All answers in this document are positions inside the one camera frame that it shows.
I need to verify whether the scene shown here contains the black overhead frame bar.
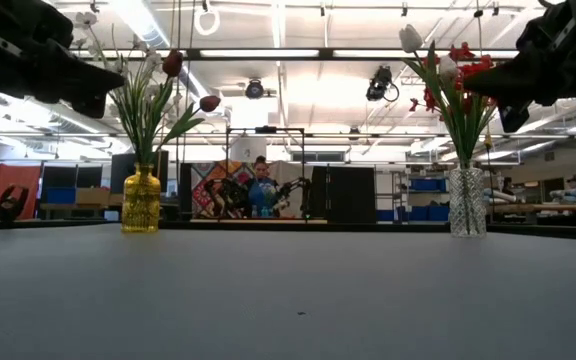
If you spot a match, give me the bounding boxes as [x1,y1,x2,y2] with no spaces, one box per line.
[72,46,522,63]

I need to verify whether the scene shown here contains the round black ceiling lamp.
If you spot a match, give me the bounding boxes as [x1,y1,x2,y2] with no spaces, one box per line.
[244,78,266,101]

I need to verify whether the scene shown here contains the red tulip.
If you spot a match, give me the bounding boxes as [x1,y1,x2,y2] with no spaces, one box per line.
[156,94,222,167]
[139,49,186,167]

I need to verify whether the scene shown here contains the black monitor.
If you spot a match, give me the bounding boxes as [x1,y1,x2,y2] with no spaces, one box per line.
[110,151,170,195]

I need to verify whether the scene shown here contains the wide blue storage bin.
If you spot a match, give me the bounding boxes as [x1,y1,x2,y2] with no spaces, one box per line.
[375,204,452,223]

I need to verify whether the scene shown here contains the black metal frame stand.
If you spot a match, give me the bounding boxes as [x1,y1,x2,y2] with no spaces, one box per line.
[224,125,307,221]

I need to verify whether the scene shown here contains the white cable loop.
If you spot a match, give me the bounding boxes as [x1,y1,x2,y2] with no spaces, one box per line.
[193,3,222,38]

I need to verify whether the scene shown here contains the yellow glass vase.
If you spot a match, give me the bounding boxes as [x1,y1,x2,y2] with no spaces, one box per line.
[119,163,162,234]

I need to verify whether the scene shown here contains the small blue storage bin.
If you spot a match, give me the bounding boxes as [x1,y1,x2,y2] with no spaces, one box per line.
[409,178,451,193]

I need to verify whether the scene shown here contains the cardboard box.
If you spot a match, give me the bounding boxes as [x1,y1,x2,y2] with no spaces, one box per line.
[74,186,113,207]

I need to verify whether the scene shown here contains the white tulip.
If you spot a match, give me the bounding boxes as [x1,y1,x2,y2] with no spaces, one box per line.
[437,54,472,169]
[398,23,469,169]

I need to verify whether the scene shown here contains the black panel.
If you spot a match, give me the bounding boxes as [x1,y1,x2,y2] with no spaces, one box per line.
[308,165,377,224]

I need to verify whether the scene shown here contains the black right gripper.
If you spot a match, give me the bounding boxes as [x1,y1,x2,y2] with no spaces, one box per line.
[461,0,576,134]

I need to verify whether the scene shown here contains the clear crystal glass vase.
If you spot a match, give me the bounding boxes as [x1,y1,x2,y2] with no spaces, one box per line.
[448,166,488,238]

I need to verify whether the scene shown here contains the colourful patchwork quilt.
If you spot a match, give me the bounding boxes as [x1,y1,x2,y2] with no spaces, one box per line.
[190,160,260,220]

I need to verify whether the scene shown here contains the black hanging overhead camera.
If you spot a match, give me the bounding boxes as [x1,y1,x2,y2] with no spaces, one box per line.
[365,64,401,104]

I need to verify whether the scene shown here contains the wooden background table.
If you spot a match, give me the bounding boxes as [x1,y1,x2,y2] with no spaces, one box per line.
[486,201,576,214]

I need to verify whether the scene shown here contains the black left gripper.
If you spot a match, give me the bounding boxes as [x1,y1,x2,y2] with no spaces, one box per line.
[0,0,127,120]

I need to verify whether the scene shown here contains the white cylinder shade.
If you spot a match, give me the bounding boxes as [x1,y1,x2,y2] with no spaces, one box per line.
[230,136,268,164]

